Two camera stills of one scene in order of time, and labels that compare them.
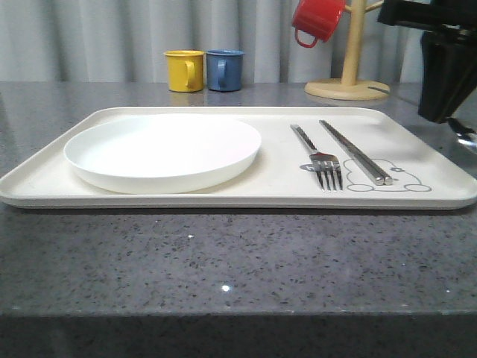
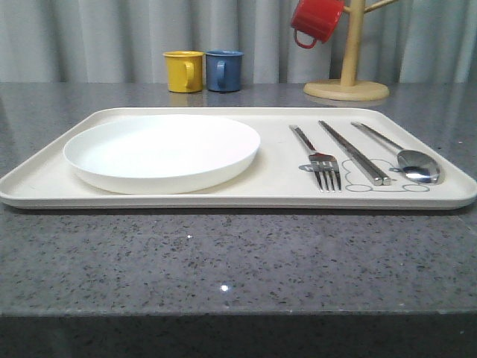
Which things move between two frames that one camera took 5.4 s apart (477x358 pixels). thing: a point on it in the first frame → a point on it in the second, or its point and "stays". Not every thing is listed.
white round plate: x=162 y=154 stays
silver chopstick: x=387 y=180 stays
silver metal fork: x=326 y=164 stays
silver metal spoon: x=465 y=135 → x=415 y=165
